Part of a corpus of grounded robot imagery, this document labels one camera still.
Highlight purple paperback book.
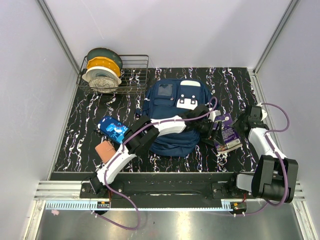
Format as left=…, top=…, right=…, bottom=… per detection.
left=214, top=113, right=242, bottom=154

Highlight blue patterned pencil case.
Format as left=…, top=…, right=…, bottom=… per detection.
left=97, top=116, right=129, bottom=144

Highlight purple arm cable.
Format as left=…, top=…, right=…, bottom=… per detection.
left=103, top=96, right=218, bottom=230
left=234, top=102, right=291, bottom=218

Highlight dark wire dish rack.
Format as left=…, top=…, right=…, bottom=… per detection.
left=76, top=54, right=150, bottom=94

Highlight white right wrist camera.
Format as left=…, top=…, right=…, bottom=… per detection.
left=256, top=102, right=268, bottom=121

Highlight yellow plate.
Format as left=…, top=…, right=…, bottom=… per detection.
left=86, top=56, right=121, bottom=77

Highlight small pink eraser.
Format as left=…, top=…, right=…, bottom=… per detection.
left=51, top=209, right=60, bottom=216

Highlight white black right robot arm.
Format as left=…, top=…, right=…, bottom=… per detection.
left=226, top=105, right=299, bottom=206

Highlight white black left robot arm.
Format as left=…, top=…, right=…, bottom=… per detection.
left=88, top=104, right=221, bottom=198

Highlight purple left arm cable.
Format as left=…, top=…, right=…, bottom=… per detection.
left=103, top=96, right=218, bottom=230

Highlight dark green plate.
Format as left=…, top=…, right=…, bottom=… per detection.
left=86, top=47, right=123, bottom=69

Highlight navy blue student backpack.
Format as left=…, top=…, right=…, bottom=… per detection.
left=141, top=79, right=219, bottom=157

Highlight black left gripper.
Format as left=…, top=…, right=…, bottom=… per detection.
left=194, top=120, right=224, bottom=147

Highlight speckled grey plate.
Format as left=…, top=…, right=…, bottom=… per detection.
left=88, top=76, right=119, bottom=94

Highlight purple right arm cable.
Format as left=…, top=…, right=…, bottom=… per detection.
left=234, top=102, right=291, bottom=218

